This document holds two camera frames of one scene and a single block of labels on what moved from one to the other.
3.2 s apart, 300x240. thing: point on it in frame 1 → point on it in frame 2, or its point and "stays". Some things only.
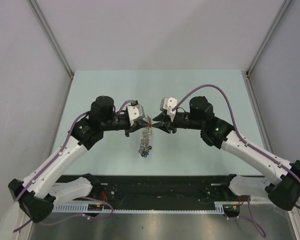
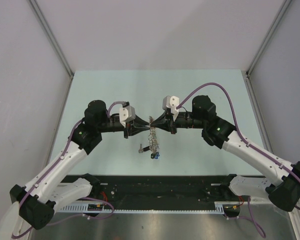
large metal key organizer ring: x=145 y=146 → x=154 y=145
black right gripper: x=166 y=121 stays
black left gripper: x=137 y=125 stays
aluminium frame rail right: x=283 y=10 stays
